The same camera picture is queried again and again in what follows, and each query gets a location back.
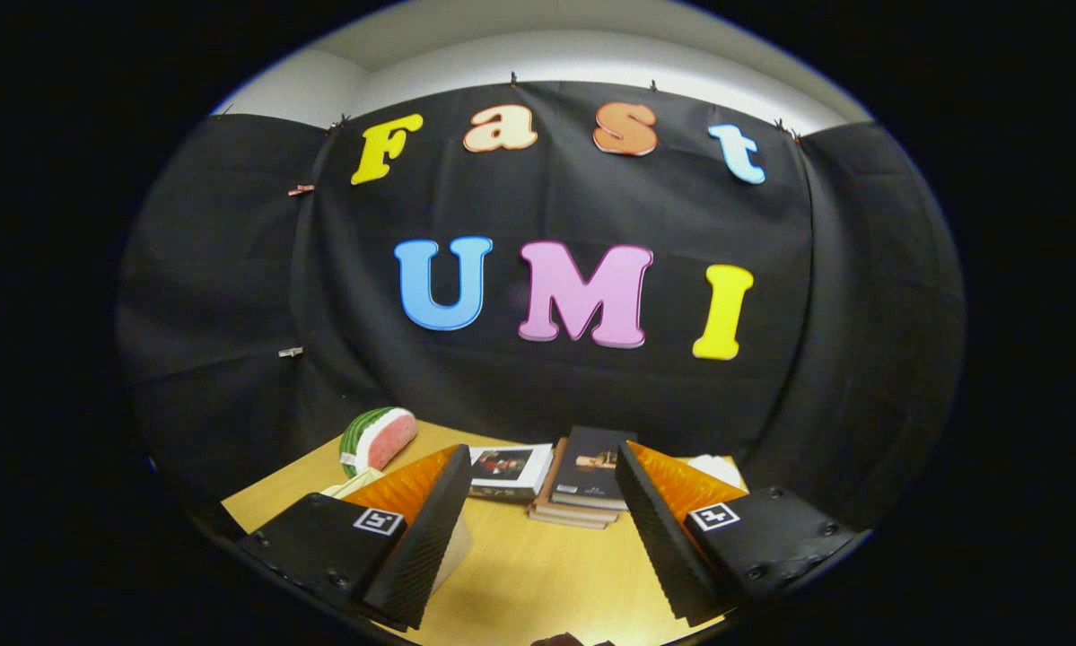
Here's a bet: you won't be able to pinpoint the brown cover book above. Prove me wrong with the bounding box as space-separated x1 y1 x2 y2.
535 437 624 523

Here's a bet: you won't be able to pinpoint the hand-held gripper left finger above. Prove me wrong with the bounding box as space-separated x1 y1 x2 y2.
237 444 474 632

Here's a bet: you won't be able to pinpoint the white portrait cover book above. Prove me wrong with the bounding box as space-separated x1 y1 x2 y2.
468 443 555 502

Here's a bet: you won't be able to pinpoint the watermelon slice toy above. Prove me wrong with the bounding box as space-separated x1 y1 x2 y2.
338 406 418 478

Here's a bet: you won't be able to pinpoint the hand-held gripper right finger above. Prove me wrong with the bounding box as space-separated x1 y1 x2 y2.
615 440 862 627

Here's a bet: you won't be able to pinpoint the white round plush toy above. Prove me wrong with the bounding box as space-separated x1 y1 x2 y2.
686 454 743 490

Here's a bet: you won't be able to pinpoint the thin tan book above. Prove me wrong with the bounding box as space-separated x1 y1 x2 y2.
527 507 608 530

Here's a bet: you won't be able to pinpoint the cream fabric storage box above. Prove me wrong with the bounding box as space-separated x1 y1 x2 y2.
320 467 474 595

